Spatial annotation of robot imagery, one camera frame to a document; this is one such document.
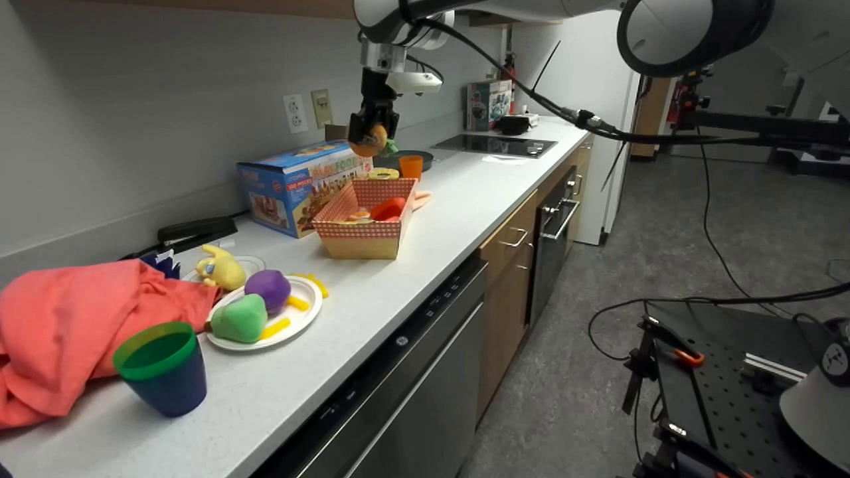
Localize yellow plush toy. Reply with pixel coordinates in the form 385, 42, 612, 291
195, 242, 251, 291

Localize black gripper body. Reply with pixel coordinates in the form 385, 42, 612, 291
359, 66, 398, 116

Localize black stapler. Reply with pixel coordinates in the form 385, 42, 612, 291
122, 212, 239, 260

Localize black oven with handle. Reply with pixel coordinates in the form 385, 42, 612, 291
526, 163, 584, 329

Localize red checkered fruit basket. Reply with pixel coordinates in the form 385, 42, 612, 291
311, 175, 421, 263

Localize small blue object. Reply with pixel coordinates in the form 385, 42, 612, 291
142, 250, 183, 282

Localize blue cardboard toy box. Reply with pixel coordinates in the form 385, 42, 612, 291
235, 136, 377, 240

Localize black pot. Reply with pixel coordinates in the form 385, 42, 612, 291
491, 113, 534, 139

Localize purple plush toy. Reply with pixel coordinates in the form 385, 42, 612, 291
243, 269, 296, 319

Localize black clamp orange tip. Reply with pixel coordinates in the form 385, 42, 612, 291
620, 313, 710, 418

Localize blue cup green rim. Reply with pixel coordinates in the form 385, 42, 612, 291
109, 319, 211, 420

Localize beige wall plate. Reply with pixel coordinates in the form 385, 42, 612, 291
309, 87, 336, 132

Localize pink cloth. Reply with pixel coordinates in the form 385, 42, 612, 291
0, 258, 222, 433

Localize white wall outlet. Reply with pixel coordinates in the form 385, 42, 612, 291
281, 90, 311, 136

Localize red bottle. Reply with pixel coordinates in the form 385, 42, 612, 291
498, 50, 521, 87

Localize black cooktop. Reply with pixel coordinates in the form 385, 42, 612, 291
432, 131, 559, 163

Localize teal strip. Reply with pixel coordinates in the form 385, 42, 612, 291
741, 350, 810, 386

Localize brown object behind box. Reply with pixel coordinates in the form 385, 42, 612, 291
321, 121, 356, 145

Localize black perforated cart top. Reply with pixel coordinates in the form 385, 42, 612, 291
649, 298, 850, 478

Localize wooden door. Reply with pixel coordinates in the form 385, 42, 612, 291
631, 74, 681, 163

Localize printed carton box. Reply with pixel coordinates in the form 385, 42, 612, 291
462, 78, 519, 136

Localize stainless dishwasher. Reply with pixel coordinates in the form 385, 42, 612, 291
251, 254, 491, 478

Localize green plush toy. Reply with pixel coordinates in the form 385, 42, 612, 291
208, 291, 271, 346

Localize black bowl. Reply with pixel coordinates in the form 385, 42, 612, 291
373, 145, 437, 175

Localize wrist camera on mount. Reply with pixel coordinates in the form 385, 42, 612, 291
389, 52, 446, 99

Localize thick black cable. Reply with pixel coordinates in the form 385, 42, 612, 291
416, 14, 713, 148

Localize thin black cable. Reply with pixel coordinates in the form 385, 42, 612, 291
584, 278, 850, 367

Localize gray round base plate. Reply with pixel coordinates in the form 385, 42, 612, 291
778, 364, 850, 476

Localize wooden cabinet drawers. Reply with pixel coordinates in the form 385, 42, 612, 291
475, 188, 544, 420

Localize red fire extinguisher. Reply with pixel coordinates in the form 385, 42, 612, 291
667, 68, 706, 132

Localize white plate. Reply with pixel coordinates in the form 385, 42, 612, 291
204, 271, 327, 356

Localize orange plastic cup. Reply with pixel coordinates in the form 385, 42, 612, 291
396, 151, 429, 181

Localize orange toy pineapple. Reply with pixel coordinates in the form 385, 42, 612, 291
351, 121, 405, 169

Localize yellow plastic utensil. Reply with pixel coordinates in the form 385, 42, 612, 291
296, 269, 333, 301
260, 289, 313, 343

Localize black camera stand bar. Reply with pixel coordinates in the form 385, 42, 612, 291
689, 108, 850, 175

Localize red toy fruit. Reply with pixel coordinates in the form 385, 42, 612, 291
370, 194, 410, 222

